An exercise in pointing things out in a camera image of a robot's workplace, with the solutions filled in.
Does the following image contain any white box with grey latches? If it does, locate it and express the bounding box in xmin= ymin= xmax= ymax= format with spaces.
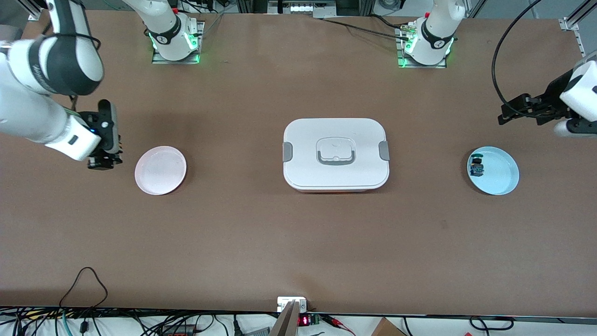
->
xmin=283 ymin=118 xmax=390 ymax=193

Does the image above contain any pink round plate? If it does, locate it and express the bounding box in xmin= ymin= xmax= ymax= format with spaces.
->
xmin=135 ymin=146 xmax=187 ymax=196

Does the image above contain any black cable to arm base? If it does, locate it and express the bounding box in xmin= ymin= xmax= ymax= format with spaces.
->
xmin=321 ymin=17 xmax=412 ymax=40

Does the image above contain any metal equipment rack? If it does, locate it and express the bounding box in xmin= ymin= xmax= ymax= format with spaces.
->
xmin=268 ymin=0 xmax=336 ymax=14

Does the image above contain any light blue round plate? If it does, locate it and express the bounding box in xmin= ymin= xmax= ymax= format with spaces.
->
xmin=467 ymin=147 xmax=520 ymax=196

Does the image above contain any aluminium bar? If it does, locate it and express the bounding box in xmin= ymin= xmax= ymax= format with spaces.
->
xmin=270 ymin=300 xmax=300 ymax=336

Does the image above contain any small white device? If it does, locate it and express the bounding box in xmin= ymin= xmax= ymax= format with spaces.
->
xmin=277 ymin=297 xmax=307 ymax=312

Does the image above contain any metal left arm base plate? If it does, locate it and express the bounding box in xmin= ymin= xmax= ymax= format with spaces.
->
xmin=396 ymin=23 xmax=447 ymax=69

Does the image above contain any brown cardboard piece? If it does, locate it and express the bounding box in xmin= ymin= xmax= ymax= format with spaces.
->
xmin=371 ymin=317 xmax=409 ymax=336

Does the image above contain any thin black looped cable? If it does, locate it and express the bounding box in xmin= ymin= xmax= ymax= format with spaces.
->
xmin=59 ymin=267 xmax=109 ymax=308

